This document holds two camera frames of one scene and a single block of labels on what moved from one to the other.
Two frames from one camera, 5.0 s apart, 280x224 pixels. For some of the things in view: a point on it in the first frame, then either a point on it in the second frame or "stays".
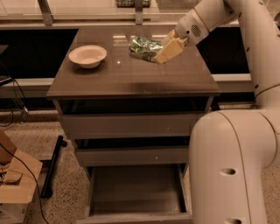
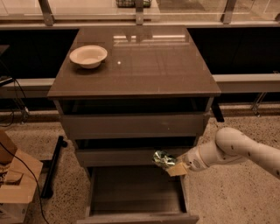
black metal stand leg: (47, 188) stays
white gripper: (190, 30) to (192, 159)
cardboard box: (17, 184) stays
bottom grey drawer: (138, 194) stays
